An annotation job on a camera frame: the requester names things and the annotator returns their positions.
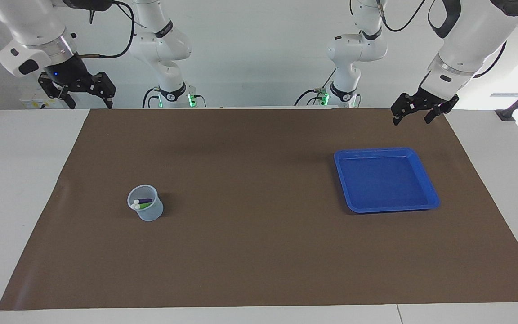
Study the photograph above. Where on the white wall outlet box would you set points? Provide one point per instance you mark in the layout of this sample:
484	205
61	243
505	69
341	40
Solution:
32	103

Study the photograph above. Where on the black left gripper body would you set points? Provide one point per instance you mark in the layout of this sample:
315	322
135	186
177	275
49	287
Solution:
436	99

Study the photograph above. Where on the blue plastic tray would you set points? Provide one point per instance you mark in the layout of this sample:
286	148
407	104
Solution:
385	184

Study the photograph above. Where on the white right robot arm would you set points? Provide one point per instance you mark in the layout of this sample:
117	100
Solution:
38	22

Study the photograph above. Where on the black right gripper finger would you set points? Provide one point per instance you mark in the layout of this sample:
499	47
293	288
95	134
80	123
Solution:
104	85
56	87

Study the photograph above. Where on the green pen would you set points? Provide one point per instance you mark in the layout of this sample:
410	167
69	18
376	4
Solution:
145	205

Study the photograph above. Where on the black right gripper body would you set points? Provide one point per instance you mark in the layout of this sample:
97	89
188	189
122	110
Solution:
68	72

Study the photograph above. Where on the brown table mat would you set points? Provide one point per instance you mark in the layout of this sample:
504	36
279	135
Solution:
259	252

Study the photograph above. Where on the translucent plastic cup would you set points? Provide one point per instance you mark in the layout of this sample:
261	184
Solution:
151	213

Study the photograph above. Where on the purple pen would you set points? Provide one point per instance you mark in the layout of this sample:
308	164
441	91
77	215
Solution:
145	200

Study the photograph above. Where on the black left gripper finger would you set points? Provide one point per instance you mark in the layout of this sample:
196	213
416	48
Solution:
436	112
405	104

